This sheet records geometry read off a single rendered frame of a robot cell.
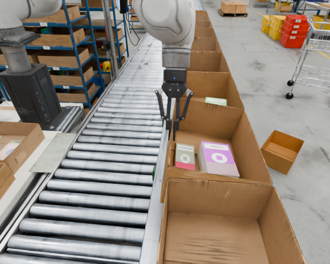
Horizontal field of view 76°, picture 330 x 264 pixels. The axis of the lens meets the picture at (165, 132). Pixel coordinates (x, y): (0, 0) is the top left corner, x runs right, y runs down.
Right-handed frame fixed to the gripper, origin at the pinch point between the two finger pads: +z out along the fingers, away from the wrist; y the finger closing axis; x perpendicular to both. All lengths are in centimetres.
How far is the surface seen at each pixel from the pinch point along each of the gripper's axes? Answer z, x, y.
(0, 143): 23, -29, 94
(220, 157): 9.8, -1.1, -17.9
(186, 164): 13.5, -1.6, -5.7
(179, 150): 10.8, -7.9, -3.1
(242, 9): -243, -905, -221
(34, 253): 42, 18, 44
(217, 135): 8.5, -23.4, -19.7
